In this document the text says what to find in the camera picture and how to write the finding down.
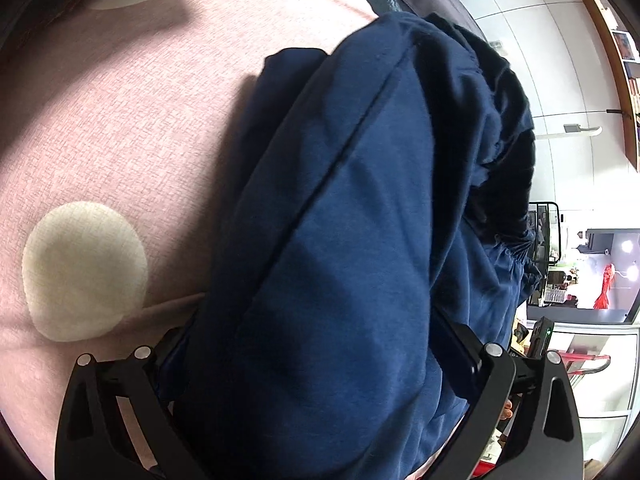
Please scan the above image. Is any wooden wall shelf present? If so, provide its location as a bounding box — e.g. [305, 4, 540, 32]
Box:
[557, 0, 640, 171]

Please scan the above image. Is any red metal cart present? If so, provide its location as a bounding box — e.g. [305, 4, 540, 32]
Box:
[564, 352, 612, 377]

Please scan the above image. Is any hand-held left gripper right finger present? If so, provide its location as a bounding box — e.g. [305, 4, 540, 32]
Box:
[434, 307, 584, 480]

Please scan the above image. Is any navy blue quilted-lining jacket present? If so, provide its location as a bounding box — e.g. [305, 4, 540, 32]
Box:
[172, 12, 538, 480]

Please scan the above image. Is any grey cabinet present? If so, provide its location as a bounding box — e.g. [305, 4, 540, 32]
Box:
[577, 227, 640, 257]

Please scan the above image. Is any black wire rack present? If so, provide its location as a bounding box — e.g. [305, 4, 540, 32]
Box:
[527, 201, 562, 264]

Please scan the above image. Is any red figure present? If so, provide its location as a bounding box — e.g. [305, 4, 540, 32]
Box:
[593, 262, 619, 310]

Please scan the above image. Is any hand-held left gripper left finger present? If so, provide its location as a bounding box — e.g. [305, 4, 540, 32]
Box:
[54, 310, 211, 480]

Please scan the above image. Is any pink bed sheet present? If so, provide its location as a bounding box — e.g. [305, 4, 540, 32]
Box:
[0, 0, 381, 480]

